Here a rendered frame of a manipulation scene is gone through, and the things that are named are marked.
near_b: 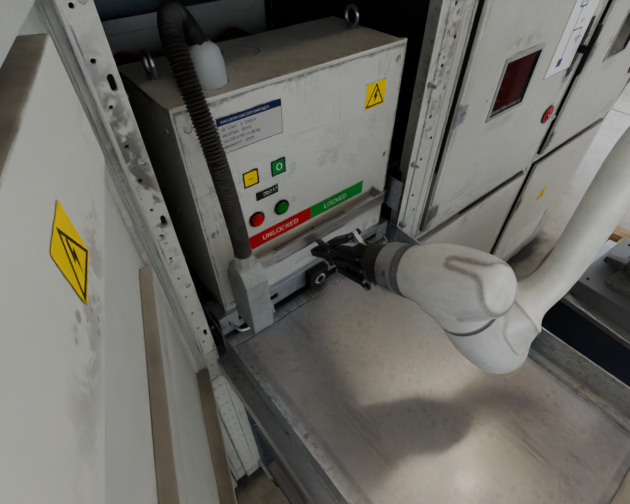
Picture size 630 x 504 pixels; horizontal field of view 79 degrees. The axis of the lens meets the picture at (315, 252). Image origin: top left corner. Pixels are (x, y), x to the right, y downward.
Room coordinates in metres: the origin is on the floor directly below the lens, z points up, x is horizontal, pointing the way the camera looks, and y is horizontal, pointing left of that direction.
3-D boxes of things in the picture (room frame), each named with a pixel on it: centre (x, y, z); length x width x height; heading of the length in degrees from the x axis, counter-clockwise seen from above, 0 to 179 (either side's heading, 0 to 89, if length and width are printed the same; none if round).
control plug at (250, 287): (0.47, 0.13, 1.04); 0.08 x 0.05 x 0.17; 39
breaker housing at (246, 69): (0.85, 0.17, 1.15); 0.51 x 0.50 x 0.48; 39
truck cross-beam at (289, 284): (0.67, 0.02, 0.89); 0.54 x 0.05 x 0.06; 129
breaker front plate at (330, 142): (0.65, 0.01, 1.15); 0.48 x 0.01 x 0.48; 129
